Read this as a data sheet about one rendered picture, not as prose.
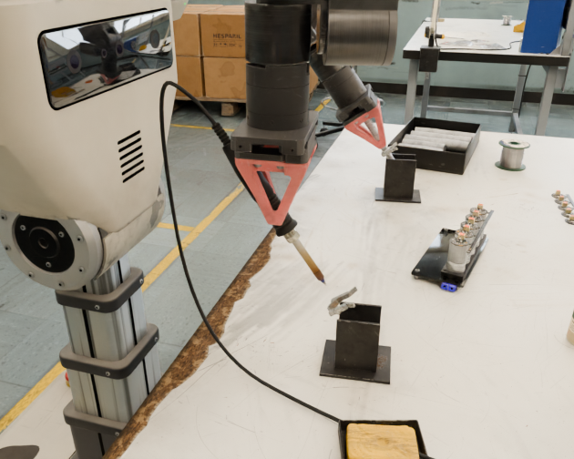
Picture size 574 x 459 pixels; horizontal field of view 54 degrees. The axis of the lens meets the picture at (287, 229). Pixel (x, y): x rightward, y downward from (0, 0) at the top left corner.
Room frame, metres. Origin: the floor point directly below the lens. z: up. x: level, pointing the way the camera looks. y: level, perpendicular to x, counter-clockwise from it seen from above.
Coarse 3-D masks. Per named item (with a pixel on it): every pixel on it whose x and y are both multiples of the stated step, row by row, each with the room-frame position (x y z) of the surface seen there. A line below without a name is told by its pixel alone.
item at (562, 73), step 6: (564, 36) 2.50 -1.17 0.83; (558, 48) 2.51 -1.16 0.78; (570, 48) 2.49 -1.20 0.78; (540, 54) 2.52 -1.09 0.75; (546, 54) 2.52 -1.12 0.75; (552, 54) 2.52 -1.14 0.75; (558, 54) 2.51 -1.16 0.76; (570, 54) 2.48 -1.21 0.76; (558, 72) 2.52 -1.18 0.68; (564, 72) 2.51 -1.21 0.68; (558, 78) 2.52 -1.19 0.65; (564, 78) 2.51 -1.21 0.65; (558, 84) 2.52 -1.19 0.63; (564, 84) 2.48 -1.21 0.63
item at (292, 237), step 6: (294, 228) 0.51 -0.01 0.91; (288, 234) 0.50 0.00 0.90; (294, 234) 0.51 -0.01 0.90; (288, 240) 0.50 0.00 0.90; (294, 240) 0.50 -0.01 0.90; (294, 246) 0.51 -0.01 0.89; (300, 246) 0.50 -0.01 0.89; (300, 252) 0.50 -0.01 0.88; (306, 252) 0.50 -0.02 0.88; (306, 258) 0.50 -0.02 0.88; (312, 264) 0.50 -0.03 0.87; (312, 270) 0.50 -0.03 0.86; (318, 270) 0.50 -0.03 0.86; (318, 276) 0.50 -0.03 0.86
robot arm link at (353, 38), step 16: (336, 0) 0.49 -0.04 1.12; (352, 0) 0.49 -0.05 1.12; (368, 0) 0.49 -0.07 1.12; (384, 0) 0.49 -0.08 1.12; (336, 16) 0.49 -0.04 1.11; (352, 16) 0.49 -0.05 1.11; (368, 16) 0.49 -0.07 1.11; (384, 16) 0.49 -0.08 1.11; (336, 32) 0.49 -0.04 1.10; (352, 32) 0.49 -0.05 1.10; (368, 32) 0.49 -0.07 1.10; (384, 32) 0.49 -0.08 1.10; (336, 48) 0.49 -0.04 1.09; (352, 48) 0.49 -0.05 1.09; (368, 48) 0.49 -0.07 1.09; (384, 48) 0.49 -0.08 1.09; (336, 64) 0.50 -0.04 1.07; (352, 64) 0.50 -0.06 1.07; (368, 64) 0.50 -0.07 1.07; (384, 64) 0.50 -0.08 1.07
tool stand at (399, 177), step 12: (396, 144) 0.98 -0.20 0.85; (384, 156) 0.96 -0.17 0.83; (396, 156) 0.98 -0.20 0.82; (408, 156) 0.98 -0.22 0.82; (396, 168) 0.95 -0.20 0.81; (408, 168) 0.95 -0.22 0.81; (384, 180) 0.95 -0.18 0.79; (396, 180) 0.95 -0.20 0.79; (408, 180) 0.94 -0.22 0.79; (384, 192) 0.95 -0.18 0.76; (396, 192) 0.95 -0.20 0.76; (408, 192) 0.94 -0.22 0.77
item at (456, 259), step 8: (456, 240) 0.67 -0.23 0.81; (456, 248) 0.65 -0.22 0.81; (464, 248) 0.65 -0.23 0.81; (448, 256) 0.66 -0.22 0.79; (456, 256) 0.65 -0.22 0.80; (464, 256) 0.65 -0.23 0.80; (448, 264) 0.66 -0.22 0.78; (456, 264) 0.65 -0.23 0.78; (464, 264) 0.66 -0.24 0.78; (456, 272) 0.65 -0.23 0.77
